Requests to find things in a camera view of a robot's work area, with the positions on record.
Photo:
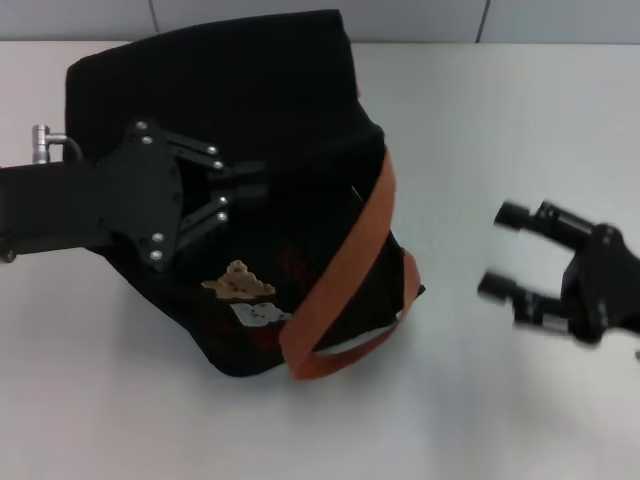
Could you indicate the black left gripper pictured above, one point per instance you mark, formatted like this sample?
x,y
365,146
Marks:
x,y
100,205

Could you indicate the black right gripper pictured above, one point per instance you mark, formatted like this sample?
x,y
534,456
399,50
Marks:
x,y
605,285

